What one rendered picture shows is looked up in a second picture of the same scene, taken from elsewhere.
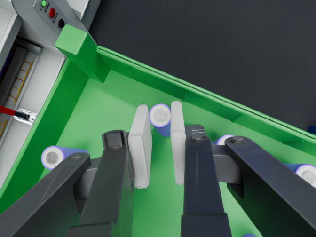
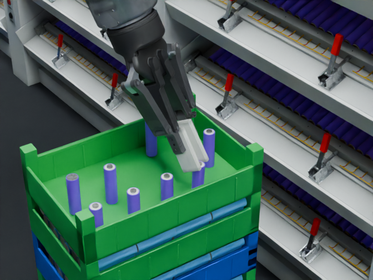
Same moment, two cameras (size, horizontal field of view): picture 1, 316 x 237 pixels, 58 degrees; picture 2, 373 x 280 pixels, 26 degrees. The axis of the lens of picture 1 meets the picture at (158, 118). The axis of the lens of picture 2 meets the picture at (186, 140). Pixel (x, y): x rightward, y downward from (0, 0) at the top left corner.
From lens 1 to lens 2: 1.07 m
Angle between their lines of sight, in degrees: 57
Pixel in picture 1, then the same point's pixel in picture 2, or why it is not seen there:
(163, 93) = (217, 204)
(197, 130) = (180, 146)
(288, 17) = not seen: outside the picture
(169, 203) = (156, 183)
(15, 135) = (296, 239)
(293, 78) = not seen: outside the picture
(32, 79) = (348, 270)
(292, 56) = not seen: outside the picture
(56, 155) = (208, 131)
